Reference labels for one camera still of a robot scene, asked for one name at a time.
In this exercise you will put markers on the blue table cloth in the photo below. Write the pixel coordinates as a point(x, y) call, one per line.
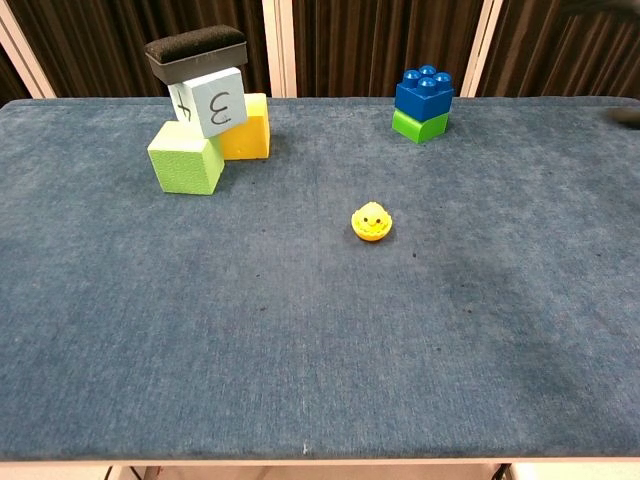
point(300, 325)

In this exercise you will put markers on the black whiteboard eraser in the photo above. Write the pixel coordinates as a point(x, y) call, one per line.
point(195, 45)

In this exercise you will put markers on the white frame post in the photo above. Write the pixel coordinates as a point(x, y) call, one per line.
point(22, 47)
point(481, 50)
point(279, 50)

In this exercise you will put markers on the green building brick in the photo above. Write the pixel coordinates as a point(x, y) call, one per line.
point(417, 127)

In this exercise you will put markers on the yellow scalloped plastic cup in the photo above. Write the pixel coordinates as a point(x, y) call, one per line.
point(371, 238)

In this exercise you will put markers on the blue studded building brick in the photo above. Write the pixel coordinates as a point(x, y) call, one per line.
point(422, 102)

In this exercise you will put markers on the dark brown curtain panel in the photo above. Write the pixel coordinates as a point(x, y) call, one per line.
point(370, 40)
point(570, 55)
point(100, 40)

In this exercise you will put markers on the light blue numbered foam cube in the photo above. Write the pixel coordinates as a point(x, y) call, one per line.
point(220, 107)

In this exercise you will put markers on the green foam cube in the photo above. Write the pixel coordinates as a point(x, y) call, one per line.
point(182, 165)

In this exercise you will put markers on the yellow toy chick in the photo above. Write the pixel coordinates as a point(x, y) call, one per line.
point(371, 217)

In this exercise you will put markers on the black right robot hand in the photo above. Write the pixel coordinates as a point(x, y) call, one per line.
point(627, 116)

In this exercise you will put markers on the yellow foam cube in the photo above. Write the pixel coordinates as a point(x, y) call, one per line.
point(245, 137)

